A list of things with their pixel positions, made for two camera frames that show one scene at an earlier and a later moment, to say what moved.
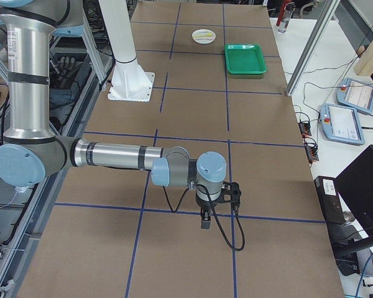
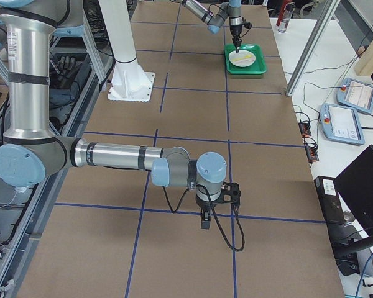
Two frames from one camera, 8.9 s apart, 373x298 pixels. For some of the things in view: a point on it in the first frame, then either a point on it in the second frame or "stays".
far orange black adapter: [304, 128] stays
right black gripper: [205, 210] stays
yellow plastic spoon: [207, 35] to [249, 56]
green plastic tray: [242, 59] stays
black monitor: [362, 187] stays
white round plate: [204, 36] to [243, 58]
